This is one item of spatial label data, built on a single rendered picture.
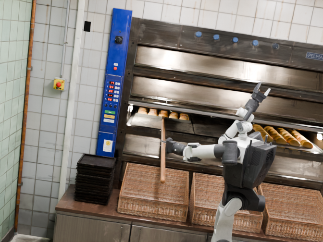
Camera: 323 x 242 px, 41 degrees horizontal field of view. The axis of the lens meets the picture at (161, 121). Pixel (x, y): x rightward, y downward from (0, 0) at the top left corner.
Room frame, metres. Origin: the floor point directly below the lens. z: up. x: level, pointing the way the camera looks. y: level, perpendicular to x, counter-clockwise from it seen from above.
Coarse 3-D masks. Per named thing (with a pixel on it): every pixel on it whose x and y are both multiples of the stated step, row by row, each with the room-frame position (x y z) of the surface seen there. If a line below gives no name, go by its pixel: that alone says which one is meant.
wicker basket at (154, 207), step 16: (128, 176) 3.59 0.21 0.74; (144, 176) 3.59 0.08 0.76; (160, 176) 3.60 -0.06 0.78; (176, 176) 3.60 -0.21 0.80; (128, 192) 3.55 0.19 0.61; (144, 192) 3.56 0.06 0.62; (160, 192) 3.56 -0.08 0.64; (128, 208) 3.15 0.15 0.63; (144, 208) 3.15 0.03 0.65; (160, 208) 3.34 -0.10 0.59; (176, 208) 3.39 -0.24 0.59
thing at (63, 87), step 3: (54, 78) 3.57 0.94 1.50; (57, 78) 3.57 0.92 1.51; (60, 78) 3.58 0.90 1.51; (63, 78) 3.61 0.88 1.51; (54, 81) 3.57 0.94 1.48; (57, 81) 3.57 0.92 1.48; (60, 81) 3.57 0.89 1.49; (63, 81) 3.57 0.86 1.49; (66, 81) 3.62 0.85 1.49; (54, 84) 3.57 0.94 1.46; (63, 84) 3.57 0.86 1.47; (66, 84) 3.63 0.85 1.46; (54, 87) 3.57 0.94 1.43; (57, 87) 3.57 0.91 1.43; (60, 87) 3.57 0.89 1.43; (63, 87) 3.57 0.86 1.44; (63, 90) 3.57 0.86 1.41
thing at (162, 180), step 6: (162, 120) 3.95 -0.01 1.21; (162, 126) 3.68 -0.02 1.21; (162, 132) 3.47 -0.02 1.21; (162, 138) 3.26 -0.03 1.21; (162, 144) 3.09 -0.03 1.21; (162, 150) 2.92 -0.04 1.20; (162, 156) 2.78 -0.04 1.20; (162, 162) 2.64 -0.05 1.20; (162, 168) 2.53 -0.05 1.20; (162, 174) 2.41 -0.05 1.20; (162, 180) 2.33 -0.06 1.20
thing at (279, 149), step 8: (128, 128) 3.64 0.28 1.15; (136, 128) 3.65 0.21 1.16; (144, 128) 3.65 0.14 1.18; (152, 128) 3.67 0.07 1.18; (176, 136) 3.65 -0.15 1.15; (184, 136) 3.65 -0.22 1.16; (192, 136) 3.65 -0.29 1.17; (200, 136) 3.65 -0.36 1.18; (208, 136) 3.68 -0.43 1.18; (280, 152) 3.65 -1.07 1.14; (288, 152) 3.65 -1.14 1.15; (296, 152) 3.66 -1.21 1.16; (304, 152) 3.66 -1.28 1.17; (312, 152) 3.67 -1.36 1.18
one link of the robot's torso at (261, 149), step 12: (240, 144) 2.69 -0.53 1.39; (252, 144) 2.71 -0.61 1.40; (264, 144) 2.76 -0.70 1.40; (240, 156) 2.66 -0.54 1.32; (252, 156) 2.65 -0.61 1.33; (264, 156) 2.61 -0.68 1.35; (228, 168) 2.72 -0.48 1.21; (240, 168) 2.67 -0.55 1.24; (252, 168) 2.65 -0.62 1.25; (264, 168) 2.68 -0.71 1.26; (228, 180) 2.73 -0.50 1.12; (240, 180) 2.67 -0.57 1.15; (252, 180) 2.64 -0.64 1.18
